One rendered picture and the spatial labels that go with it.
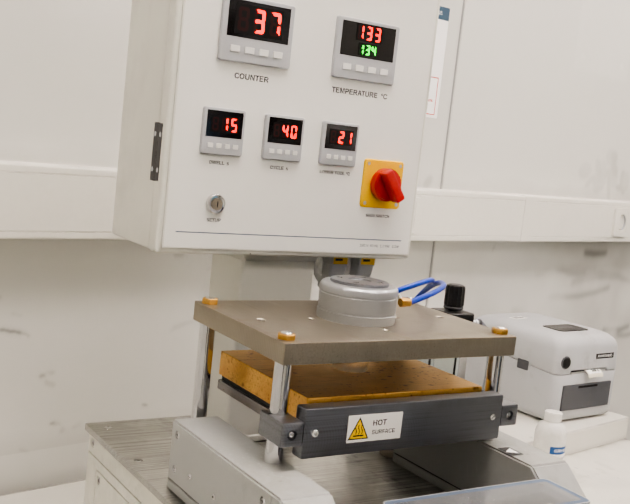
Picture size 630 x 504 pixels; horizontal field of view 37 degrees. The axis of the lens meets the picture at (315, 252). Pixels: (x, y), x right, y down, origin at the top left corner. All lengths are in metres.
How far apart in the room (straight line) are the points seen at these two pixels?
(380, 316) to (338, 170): 0.21
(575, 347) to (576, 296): 0.54
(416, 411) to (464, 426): 0.06
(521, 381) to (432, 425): 1.01
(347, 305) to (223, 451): 0.18
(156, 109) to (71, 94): 0.38
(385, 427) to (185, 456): 0.19
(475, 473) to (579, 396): 0.94
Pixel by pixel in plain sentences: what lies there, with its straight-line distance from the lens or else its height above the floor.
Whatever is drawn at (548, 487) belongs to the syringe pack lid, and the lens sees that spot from 0.88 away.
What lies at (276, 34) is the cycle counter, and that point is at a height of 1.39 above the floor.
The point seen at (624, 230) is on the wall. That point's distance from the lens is 2.44.
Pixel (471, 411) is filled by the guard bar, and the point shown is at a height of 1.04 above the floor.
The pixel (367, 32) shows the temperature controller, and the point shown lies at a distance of 1.08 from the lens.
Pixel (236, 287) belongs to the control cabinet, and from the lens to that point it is 1.06.
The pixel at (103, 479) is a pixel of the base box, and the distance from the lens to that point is 1.11.
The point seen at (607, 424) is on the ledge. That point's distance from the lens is 1.97.
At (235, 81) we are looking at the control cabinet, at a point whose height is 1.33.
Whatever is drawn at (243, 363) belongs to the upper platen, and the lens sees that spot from 0.94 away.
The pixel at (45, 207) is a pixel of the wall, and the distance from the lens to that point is 1.30.
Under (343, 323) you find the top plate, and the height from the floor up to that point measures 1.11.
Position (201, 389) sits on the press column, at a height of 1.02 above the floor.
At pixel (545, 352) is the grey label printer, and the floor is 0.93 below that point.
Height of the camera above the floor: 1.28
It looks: 7 degrees down
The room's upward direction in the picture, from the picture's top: 6 degrees clockwise
